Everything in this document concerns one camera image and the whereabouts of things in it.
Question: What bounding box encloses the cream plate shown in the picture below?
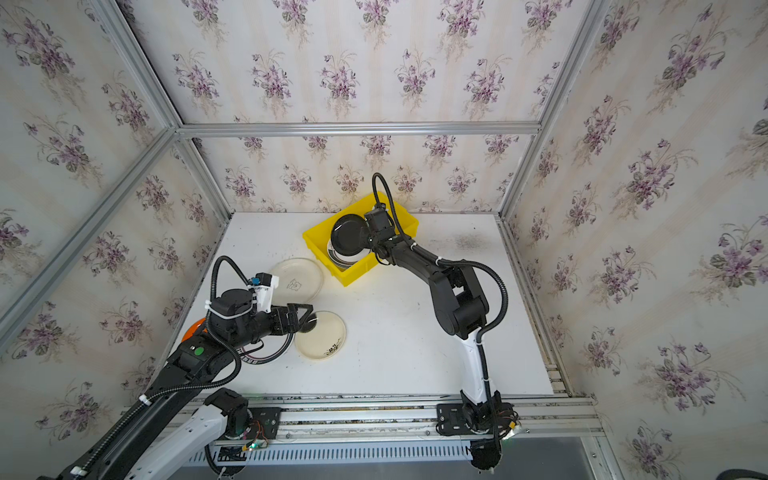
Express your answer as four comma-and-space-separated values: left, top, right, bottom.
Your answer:
295, 311, 347, 360

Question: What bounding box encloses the black plate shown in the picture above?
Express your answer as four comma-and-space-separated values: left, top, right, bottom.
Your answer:
330, 214, 369, 257

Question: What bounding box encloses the translucent white plate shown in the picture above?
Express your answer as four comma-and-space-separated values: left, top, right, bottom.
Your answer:
269, 258, 324, 306

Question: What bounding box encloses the white plate green red rim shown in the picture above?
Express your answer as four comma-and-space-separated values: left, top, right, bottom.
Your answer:
327, 240, 371, 271

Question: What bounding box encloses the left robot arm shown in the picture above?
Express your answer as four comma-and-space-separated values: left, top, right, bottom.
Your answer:
57, 289, 316, 479

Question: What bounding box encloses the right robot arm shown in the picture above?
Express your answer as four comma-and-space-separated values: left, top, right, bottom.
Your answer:
361, 203, 509, 434

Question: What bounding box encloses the green rim plate under arm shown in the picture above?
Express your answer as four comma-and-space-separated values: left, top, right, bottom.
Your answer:
238, 335, 294, 366

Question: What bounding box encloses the yellow plastic bin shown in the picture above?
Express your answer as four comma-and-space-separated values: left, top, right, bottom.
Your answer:
302, 191, 421, 287

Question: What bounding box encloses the orange plate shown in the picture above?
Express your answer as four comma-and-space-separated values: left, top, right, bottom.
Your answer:
181, 318, 206, 342

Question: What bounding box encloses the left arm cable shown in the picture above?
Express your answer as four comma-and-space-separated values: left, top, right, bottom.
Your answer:
209, 255, 250, 307

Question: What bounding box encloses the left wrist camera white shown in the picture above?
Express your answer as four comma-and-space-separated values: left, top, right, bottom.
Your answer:
250, 272, 279, 313

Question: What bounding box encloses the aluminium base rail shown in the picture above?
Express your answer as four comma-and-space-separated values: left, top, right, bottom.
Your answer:
210, 395, 608, 470

